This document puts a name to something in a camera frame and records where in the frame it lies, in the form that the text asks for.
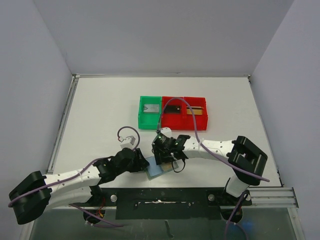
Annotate green card holder wallet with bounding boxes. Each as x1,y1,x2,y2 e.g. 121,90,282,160
145,156,179,180

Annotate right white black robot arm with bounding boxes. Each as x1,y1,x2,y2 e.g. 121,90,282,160
151,132,269,205

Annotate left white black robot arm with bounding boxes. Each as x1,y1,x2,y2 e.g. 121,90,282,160
8,148,150,225

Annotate black card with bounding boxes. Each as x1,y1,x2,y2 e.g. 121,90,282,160
164,105,181,114

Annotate silver grey card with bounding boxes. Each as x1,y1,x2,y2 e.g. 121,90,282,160
142,103,160,114

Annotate gold card with stripe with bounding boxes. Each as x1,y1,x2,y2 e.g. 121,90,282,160
186,106,203,116

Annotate middle red plastic bin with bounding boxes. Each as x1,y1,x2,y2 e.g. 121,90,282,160
161,99,186,131

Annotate red plastic bin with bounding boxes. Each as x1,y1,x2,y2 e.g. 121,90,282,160
183,96,208,131
161,99,186,131

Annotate green plastic bin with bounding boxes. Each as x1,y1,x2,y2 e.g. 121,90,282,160
138,96,162,130

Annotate right red plastic bin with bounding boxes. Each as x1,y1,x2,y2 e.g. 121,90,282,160
183,96,208,131

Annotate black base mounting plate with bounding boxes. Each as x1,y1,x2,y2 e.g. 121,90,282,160
72,187,253,221

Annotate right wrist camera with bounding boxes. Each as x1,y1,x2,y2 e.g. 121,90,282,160
160,127,172,138

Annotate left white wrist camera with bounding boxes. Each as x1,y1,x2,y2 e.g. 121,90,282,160
118,135,137,150

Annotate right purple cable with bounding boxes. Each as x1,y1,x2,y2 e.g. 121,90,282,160
156,97,271,240

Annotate purple cable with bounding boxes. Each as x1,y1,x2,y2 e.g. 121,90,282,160
156,97,271,240
8,126,141,229

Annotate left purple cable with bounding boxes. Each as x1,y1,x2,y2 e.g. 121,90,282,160
8,126,141,229

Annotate left aluminium side rail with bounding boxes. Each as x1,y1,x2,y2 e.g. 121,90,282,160
46,74,80,174

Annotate aluminium frame rail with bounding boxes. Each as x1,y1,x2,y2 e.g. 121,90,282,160
249,187,299,208

